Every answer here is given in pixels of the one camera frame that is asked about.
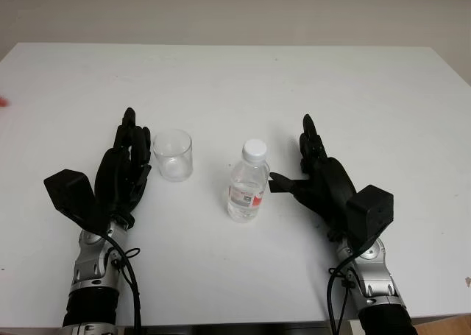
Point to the small red object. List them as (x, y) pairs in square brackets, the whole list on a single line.
[(3, 102)]

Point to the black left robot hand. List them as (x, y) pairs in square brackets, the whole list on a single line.
[(112, 173)]

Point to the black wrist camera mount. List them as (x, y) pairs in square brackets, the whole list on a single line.
[(371, 211), (71, 193)]

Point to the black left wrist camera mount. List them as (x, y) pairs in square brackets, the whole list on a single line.
[(71, 193)]

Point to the clear glass cup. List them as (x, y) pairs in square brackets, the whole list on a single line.
[(173, 158)]

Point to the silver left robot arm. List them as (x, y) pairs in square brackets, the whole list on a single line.
[(92, 268)]

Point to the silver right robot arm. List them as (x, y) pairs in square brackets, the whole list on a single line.
[(379, 283)]

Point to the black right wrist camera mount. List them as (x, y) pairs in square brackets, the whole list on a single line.
[(371, 211)]

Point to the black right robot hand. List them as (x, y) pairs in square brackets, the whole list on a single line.
[(327, 182)]

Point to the clear plastic water bottle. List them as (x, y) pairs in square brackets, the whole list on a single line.
[(244, 187)]

